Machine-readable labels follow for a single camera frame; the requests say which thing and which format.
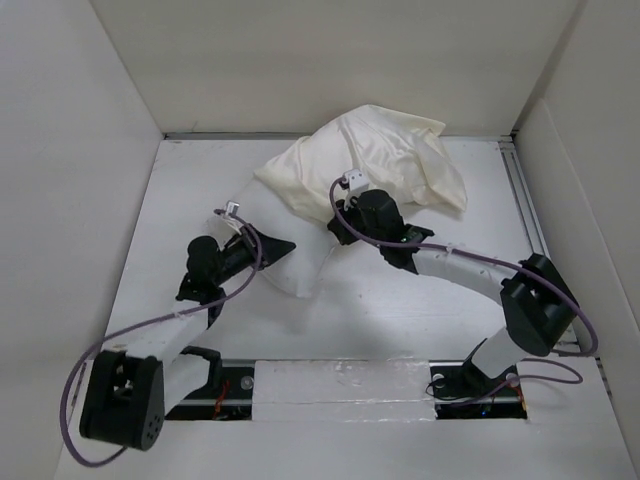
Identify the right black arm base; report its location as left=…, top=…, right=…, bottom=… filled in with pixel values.
left=425, top=340, right=527, bottom=420

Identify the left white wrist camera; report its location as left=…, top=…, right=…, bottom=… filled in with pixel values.
left=214, top=200, right=243, bottom=229

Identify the aluminium rail right side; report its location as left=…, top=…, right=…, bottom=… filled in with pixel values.
left=499, top=137, right=576, bottom=351

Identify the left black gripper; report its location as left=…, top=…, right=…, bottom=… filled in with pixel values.
left=212, top=224, right=294, bottom=286

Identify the white pillow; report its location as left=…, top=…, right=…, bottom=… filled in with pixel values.
left=232, top=179, right=337, bottom=298

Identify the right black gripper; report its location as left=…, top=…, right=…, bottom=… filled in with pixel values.
left=327, top=194, right=385, bottom=249

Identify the cream pillowcase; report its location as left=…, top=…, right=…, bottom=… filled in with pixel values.
left=254, top=104, right=468, bottom=223

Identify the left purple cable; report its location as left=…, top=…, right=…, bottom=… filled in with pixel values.
left=59, top=209, right=269, bottom=469

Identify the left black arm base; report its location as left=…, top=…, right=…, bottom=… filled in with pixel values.
left=165, top=346, right=255, bottom=421

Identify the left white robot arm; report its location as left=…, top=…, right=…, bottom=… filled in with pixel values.
left=79, top=226, right=296, bottom=451

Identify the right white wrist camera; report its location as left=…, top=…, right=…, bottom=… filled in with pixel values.
left=339, top=169, right=369, bottom=196

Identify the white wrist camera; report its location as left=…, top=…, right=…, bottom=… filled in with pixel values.
left=214, top=200, right=243, bottom=229
left=339, top=169, right=369, bottom=196

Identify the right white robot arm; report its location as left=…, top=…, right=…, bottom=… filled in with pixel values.
left=328, top=189, right=579, bottom=394

